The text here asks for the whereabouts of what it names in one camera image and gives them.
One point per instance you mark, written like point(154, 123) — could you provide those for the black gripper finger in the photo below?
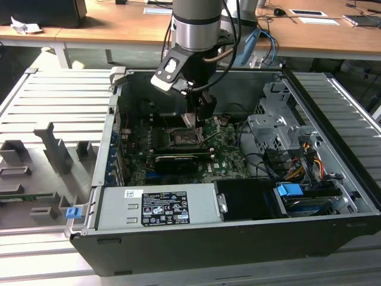
point(192, 102)
point(206, 108)

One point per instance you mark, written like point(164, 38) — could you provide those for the CPU with silver top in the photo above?
point(189, 120)

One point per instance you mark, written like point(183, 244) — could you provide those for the metal locking lever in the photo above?
point(165, 122)

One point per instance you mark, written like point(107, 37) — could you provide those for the CPU socket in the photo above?
point(183, 138)

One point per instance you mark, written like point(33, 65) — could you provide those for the green motherboard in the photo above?
point(229, 149)

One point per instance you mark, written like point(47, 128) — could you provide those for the black graphics card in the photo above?
point(175, 165)

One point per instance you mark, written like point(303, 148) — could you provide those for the metal disk bay cage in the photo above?
point(268, 131)

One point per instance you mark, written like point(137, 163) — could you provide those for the black drive connector block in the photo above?
point(275, 159)

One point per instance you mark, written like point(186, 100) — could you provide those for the wooden desk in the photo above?
point(119, 26)

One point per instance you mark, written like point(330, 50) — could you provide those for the black computer mouse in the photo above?
point(279, 12)

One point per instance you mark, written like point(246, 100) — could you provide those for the small black desk item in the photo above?
point(120, 2)

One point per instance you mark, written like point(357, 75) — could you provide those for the blue disk carrier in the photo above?
point(288, 190)

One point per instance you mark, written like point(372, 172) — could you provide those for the grey power supply unit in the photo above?
point(116, 208)

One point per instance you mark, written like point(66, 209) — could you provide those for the white paper sheet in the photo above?
point(320, 21)

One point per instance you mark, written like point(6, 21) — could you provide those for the black PC case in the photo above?
point(208, 250)

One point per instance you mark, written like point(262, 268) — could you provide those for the hard disk drive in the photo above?
point(309, 207)

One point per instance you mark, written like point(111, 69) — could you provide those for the blue plastic latch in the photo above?
point(73, 213)

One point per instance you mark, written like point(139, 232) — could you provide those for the grey parts rack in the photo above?
point(44, 184)

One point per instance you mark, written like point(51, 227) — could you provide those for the black computer box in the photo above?
point(38, 12)

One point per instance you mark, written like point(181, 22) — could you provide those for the grey laptop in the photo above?
point(363, 20)

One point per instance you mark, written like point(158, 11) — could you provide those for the crumpled white paper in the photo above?
point(22, 27)

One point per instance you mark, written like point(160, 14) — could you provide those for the green RAM stick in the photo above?
point(18, 196)

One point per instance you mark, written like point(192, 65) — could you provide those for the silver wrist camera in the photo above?
point(162, 83)

